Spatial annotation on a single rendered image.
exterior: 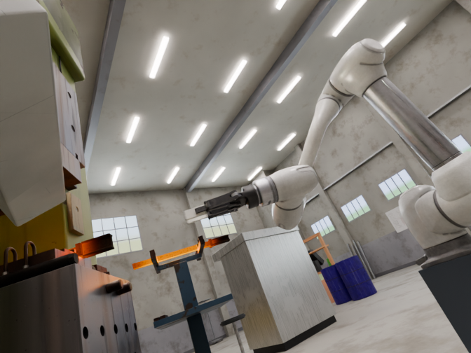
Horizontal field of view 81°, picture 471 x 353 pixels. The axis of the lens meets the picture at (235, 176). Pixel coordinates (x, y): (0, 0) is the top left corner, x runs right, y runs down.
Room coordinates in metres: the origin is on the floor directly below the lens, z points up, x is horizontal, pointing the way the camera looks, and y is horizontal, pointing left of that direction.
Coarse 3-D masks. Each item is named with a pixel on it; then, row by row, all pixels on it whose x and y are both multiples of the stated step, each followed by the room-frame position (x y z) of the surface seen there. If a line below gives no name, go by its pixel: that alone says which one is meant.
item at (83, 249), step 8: (88, 240) 0.73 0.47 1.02; (96, 240) 0.74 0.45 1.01; (104, 240) 0.75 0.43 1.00; (112, 240) 0.76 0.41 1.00; (72, 248) 0.72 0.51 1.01; (80, 248) 0.72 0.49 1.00; (88, 248) 0.74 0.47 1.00; (96, 248) 0.74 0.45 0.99; (104, 248) 0.74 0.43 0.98; (112, 248) 0.76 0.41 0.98; (80, 256) 0.74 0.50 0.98; (88, 256) 0.75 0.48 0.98
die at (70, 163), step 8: (64, 152) 0.71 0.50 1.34; (64, 160) 0.70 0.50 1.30; (72, 160) 0.76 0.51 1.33; (64, 168) 0.70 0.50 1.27; (72, 168) 0.75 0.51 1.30; (80, 168) 0.81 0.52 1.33; (64, 176) 0.74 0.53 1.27; (72, 176) 0.76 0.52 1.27; (80, 176) 0.80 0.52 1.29; (64, 184) 0.78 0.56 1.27; (72, 184) 0.80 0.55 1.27
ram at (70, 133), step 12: (60, 72) 0.73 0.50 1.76; (60, 84) 0.72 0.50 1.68; (60, 96) 0.72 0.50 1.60; (72, 96) 0.82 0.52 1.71; (60, 108) 0.71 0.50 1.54; (72, 108) 0.80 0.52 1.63; (60, 120) 0.70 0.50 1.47; (72, 120) 0.79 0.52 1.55; (60, 132) 0.69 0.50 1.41; (72, 132) 0.78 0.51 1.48; (72, 144) 0.77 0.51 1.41
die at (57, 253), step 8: (32, 256) 0.61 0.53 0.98; (40, 256) 0.61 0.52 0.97; (48, 256) 0.61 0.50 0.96; (56, 256) 0.62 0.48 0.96; (8, 264) 0.60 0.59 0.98; (16, 264) 0.60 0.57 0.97; (32, 264) 0.61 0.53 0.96; (80, 264) 0.74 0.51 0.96; (88, 264) 0.79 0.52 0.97; (0, 272) 0.59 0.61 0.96
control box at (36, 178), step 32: (0, 0) 0.11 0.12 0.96; (32, 0) 0.12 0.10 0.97; (0, 32) 0.12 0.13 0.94; (32, 32) 0.14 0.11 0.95; (0, 64) 0.14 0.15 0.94; (32, 64) 0.16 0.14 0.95; (0, 96) 0.17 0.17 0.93; (32, 96) 0.19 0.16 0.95; (0, 128) 0.19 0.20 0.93; (32, 128) 0.22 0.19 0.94; (0, 160) 0.23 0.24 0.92; (32, 160) 0.26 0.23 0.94; (0, 192) 0.28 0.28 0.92; (32, 192) 0.32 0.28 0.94; (64, 192) 0.38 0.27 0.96
